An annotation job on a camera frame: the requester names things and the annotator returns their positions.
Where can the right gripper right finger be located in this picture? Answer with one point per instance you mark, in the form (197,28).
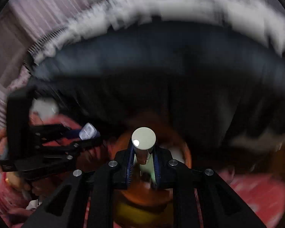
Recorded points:
(201,198)

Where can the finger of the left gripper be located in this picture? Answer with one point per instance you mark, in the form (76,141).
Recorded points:
(61,145)
(53,132)

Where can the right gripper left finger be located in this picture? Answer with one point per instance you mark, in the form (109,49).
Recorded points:
(86,200)

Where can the small white square cap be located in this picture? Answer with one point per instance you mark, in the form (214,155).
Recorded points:
(88,132)

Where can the pale green white jar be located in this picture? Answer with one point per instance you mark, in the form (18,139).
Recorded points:
(143,140)

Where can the orange trash bin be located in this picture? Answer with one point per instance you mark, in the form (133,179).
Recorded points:
(143,204)

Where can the pink window curtain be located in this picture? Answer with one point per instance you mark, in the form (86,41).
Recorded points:
(22,23)

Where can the white black logo blanket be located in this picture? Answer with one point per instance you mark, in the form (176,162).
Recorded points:
(253,18)

